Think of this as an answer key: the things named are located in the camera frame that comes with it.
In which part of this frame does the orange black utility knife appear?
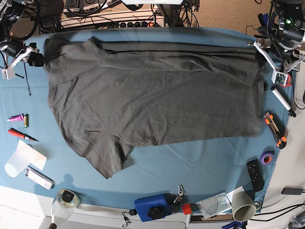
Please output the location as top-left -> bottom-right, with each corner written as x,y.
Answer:
264,112 -> 287,149

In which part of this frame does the red tape roll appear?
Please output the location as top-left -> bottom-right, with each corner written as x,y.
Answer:
285,74 -> 292,87

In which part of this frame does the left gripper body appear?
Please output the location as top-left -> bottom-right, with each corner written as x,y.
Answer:
270,39 -> 300,62

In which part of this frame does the purple tape roll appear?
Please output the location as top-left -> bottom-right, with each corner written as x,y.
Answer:
260,151 -> 275,166

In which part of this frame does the grey green cup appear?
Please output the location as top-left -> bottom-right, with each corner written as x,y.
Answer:
232,192 -> 257,222

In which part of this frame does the red screwdriver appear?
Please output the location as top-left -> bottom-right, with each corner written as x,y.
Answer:
8,128 -> 38,142

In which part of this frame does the black power strip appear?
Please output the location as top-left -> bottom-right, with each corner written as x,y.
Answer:
104,21 -> 158,30

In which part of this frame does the green yellow battery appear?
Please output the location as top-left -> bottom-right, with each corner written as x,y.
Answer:
23,114 -> 29,128

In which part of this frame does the dark grey T-shirt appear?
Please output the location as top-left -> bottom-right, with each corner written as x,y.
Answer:
43,37 -> 264,178

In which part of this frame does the blue box with knob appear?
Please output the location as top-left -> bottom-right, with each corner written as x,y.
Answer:
134,194 -> 172,222

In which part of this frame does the clear glass jar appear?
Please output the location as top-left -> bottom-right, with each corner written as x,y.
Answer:
49,189 -> 80,229

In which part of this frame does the white black device box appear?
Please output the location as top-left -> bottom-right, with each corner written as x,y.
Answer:
25,167 -> 54,190

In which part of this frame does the red cube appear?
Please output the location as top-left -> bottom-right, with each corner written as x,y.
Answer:
182,203 -> 193,215

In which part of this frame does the black power adapter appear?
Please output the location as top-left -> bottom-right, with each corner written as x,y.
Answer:
281,186 -> 305,195

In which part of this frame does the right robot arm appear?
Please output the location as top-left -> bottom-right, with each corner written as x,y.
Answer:
0,0 -> 45,69

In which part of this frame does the black remote control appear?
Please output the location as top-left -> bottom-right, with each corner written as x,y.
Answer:
246,159 -> 264,192

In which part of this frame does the white marker pen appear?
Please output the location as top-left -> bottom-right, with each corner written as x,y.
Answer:
271,86 -> 296,117

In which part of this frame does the printed paper with drawing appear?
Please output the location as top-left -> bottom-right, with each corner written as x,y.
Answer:
196,186 -> 244,219

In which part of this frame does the blue table cloth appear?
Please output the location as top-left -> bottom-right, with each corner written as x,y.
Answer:
0,26 -> 297,213

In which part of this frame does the pink glue tube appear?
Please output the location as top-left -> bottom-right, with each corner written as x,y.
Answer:
7,114 -> 24,122

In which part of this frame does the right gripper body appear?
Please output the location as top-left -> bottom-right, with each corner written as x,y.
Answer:
0,40 -> 25,57

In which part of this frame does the silver carabiner clip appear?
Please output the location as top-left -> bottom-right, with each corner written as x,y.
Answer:
172,185 -> 184,207

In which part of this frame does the black cable bundle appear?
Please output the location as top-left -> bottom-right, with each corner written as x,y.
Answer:
61,0 -> 201,29

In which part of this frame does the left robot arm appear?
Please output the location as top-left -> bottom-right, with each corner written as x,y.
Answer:
258,0 -> 305,61

